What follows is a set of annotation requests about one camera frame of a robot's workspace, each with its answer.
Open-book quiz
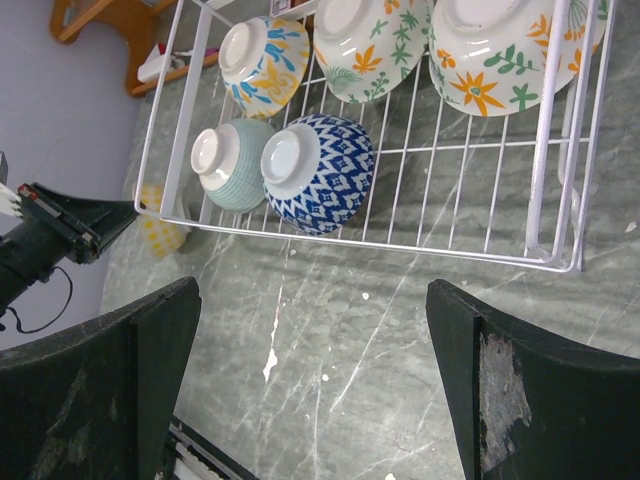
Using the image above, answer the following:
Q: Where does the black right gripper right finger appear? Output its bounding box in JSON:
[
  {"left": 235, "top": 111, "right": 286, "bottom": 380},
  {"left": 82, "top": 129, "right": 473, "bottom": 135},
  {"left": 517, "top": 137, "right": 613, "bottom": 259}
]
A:
[{"left": 425, "top": 279, "right": 639, "bottom": 479}]

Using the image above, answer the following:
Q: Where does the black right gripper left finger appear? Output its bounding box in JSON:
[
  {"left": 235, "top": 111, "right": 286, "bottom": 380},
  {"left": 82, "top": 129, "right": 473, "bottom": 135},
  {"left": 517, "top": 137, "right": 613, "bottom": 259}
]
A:
[{"left": 1, "top": 276, "right": 202, "bottom": 479}]

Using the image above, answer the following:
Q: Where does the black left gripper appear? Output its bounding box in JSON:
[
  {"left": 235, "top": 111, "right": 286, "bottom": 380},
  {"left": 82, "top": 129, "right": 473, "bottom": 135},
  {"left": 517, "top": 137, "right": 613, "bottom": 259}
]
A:
[{"left": 1, "top": 183, "right": 138, "bottom": 310}]

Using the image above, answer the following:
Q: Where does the blue yellow patterned bowl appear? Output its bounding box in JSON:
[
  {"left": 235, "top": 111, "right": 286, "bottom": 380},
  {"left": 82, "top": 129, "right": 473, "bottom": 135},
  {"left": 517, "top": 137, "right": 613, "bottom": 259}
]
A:
[{"left": 136, "top": 183, "right": 191, "bottom": 259}]

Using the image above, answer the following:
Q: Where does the plain light teal bowl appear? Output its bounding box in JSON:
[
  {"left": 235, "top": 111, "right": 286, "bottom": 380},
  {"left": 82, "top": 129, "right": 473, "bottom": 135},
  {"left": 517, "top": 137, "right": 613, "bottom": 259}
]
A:
[{"left": 190, "top": 118, "right": 276, "bottom": 214}]

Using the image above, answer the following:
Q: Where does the red patterned bowl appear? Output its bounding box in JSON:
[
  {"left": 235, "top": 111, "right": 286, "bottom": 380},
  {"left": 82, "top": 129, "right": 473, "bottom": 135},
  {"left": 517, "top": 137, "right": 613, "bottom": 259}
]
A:
[{"left": 260, "top": 113, "right": 375, "bottom": 236}]

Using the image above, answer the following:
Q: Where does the orange floral bowl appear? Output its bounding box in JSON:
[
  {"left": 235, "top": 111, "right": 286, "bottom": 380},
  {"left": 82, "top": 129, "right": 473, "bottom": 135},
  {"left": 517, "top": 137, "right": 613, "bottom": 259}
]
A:
[
  {"left": 428, "top": 0, "right": 609, "bottom": 119},
  {"left": 218, "top": 16, "right": 311, "bottom": 119},
  {"left": 313, "top": 0, "right": 434, "bottom": 104}
]

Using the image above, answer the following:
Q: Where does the wooden shelf rack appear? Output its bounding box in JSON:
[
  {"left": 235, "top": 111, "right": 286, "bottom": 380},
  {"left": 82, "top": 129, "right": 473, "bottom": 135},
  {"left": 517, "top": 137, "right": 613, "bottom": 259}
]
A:
[{"left": 48, "top": 0, "right": 316, "bottom": 99}]

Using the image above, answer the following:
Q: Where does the white red box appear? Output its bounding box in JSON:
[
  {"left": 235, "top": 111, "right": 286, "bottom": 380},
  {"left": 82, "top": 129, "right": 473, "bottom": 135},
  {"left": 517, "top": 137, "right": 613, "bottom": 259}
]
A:
[{"left": 137, "top": 43, "right": 186, "bottom": 83}]

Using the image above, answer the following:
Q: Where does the small red white card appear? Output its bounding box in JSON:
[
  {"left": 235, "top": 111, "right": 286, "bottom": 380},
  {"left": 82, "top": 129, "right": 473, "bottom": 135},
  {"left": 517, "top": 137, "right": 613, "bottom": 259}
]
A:
[{"left": 270, "top": 0, "right": 305, "bottom": 17}]

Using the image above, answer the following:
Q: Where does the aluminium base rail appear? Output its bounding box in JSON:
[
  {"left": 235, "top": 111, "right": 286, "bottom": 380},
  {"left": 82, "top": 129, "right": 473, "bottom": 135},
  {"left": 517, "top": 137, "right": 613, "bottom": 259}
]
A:
[{"left": 155, "top": 416, "right": 258, "bottom": 480}]

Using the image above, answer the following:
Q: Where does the white wire dish rack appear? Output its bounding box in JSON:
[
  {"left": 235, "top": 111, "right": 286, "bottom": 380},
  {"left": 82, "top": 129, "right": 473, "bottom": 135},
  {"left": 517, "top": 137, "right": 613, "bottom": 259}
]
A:
[{"left": 133, "top": 0, "right": 619, "bottom": 274}]

